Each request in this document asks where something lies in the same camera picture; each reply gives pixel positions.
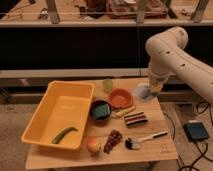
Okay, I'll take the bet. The yellow banana toy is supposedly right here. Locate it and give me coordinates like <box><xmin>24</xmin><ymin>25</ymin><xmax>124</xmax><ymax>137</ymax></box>
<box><xmin>115</xmin><ymin>106</ymin><xmax>136</xmax><ymax>117</ymax></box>

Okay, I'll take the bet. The white handled dish brush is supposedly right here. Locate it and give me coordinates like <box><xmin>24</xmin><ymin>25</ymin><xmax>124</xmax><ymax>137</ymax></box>
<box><xmin>125</xmin><ymin>131</ymin><xmax>168</xmax><ymax>150</ymax></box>

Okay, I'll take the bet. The yellow plastic bin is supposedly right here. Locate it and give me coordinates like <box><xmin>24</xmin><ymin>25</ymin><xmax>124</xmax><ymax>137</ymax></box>
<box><xmin>21</xmin><ymin>81</ymin><xmax>95</xmax><ymax>150</ymax></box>

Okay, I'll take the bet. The wooden table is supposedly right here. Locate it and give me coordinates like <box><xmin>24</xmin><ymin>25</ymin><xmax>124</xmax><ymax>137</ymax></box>
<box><xmin>26</xmin><ymin>80</ymin><xmax>177</xmax><ymax>169</ymax></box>

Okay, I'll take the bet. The brown grape bunch toy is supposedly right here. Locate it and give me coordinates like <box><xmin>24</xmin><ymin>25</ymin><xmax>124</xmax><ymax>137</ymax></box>
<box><xmin>103</xmin><ymin>130</ymin><xmax>122</xmax><ymax>154</ymax></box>

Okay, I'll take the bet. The green chili pepper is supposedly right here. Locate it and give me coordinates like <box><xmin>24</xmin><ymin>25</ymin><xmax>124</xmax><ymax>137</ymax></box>
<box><xmin>51</xmin><ymin>127</ymin><xmax>77</xmax><ymax>144</ymax></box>

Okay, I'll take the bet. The orange plastic bowl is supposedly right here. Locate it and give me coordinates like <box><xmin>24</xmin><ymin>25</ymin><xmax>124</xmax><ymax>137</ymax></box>
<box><xmin>108</xmin><ymin>88</ymin><xmax>133</xmax><ymax>108</ymax></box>

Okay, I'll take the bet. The green sponge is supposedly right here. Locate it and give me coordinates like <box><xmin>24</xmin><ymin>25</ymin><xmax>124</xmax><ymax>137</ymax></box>
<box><xmin>92</xmin><ymin>104</ymin><xmax>110</xmax><ymax>119</ymax></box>

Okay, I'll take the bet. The green translucent cup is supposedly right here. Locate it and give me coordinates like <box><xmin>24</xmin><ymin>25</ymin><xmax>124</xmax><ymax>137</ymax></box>
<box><xmin>103</xmin><ymin>79</ymin><xmax>113</xmax><ymax>93</ymax></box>

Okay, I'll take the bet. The striped layered cake toy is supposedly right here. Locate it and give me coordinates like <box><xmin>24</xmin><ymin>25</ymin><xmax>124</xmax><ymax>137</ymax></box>
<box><xmin>124</xmin><ymin>112</ymin><xmax>148</xmax><ymax>127</ymax></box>

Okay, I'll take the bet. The orange peach toy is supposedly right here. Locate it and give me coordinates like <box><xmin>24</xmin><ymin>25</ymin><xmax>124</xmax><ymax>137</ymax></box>
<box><xmin>86</xmin><ymin>137</ymin><xmax>101</xmax><ymax>154</ymax></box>

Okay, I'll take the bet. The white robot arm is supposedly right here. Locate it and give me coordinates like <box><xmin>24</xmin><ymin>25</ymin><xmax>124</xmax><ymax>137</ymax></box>
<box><xmin>145</xmin><ymin>27</ymin><xmax>213</xmax><ymax>104</ymax></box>

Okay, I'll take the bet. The grey-blue towel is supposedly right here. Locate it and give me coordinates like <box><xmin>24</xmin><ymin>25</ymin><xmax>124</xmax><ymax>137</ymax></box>
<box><xmin>133</xmin><ymin>85</ymin><xmax>153</xmax><ymax>100</ymax></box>

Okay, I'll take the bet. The black foot pedal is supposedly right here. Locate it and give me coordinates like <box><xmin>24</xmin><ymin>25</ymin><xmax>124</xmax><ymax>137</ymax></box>
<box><xmin>183</xmin><ymin>122</ymin><xmax>209</xmax><ymax>142</ymax></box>

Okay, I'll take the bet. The dark bowl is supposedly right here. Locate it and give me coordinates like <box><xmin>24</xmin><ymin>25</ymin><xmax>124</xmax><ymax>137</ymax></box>
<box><xmin>90</xmin><ymin>100</ymin><xmax>112</xmax><ymax>121</ymax></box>

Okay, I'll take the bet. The black cable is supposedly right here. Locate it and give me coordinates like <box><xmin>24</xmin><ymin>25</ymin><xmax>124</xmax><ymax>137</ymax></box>
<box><xmin>162</xmin><ymin>99</ymin><xmax>213</xmax><ymax>171</ymax></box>

